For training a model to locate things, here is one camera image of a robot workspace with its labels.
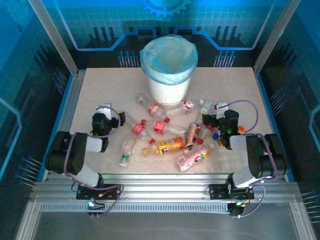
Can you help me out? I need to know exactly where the brown label bottle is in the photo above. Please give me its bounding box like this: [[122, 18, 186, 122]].
[[183, 121, 202, 154]]

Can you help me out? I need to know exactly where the red-capped clear bottle red-white label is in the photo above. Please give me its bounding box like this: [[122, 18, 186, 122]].
[[122, 113, 156, 146]]

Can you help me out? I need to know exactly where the long clear bottle red-white label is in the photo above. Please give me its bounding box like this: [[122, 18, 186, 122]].
[[165, 99, 205, 116]]

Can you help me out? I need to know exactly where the clear bottle green cap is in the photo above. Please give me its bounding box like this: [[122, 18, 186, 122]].
[[118, 133, 138, 168]]

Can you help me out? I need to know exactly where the crushed clear bottle red label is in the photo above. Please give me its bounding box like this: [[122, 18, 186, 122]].
[[135, 93, 168, 119]]

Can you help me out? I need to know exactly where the pink label bottle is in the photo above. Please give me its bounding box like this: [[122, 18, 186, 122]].
[[176, 143, 215, 173]]

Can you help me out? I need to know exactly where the red-capped clear bottle bright-red label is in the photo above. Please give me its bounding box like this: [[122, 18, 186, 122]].
[[140, 119, 188, 137]]

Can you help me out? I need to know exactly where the orange juice bottle yellow cap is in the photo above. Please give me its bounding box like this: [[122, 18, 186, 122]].
[[142, 136, 186, 156]]

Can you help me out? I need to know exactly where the blue plastic bin liner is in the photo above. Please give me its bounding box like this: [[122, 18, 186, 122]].
[[139, 34, 199, 86]]

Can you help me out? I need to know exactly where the clear bottle green-white label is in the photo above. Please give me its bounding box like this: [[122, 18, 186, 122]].
[[199, 99, 215, 121]]

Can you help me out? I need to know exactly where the small red-capped bottle red label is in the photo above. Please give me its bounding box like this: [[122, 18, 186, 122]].
[[196, 122, 216, 146]]

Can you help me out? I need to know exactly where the black connector box with LED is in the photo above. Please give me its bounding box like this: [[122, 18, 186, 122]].
[[228, 201, 247, 218], [86, 197, 106, 218]]

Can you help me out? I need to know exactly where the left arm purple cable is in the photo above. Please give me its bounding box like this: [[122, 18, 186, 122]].
[[63, 106, 126, 218]]

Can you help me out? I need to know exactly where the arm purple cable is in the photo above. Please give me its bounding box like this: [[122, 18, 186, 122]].
[[63, 106, 126, 218], [219, 99, 280, 219]]

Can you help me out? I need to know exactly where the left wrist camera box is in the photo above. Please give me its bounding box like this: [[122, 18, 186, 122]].
[[101, 102, 113, 120]]

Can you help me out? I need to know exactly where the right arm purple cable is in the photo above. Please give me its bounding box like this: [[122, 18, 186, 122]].
[[219, 99, 280, 219]]

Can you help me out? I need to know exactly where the aluminium side rail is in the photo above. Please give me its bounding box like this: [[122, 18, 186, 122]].
[[41, 70, 86, 182]]

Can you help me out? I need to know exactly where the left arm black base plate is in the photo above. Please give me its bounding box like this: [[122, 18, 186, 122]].
[[76, 183, 122, 201]]

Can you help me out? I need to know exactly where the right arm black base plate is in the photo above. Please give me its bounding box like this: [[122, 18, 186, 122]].
[[208, 183, 255, 201]]

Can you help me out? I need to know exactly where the aluminium mounting rail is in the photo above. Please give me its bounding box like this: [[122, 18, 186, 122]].
[[31, 172, 301, 201]]

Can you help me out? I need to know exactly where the slotted cable duct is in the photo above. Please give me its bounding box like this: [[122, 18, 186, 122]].
[[39, 202, 231, 214]]

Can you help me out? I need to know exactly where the aluminium frame post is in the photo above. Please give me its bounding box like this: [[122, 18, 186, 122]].
[[252, 0, 302, 76], [27, 0, 80, 76]]

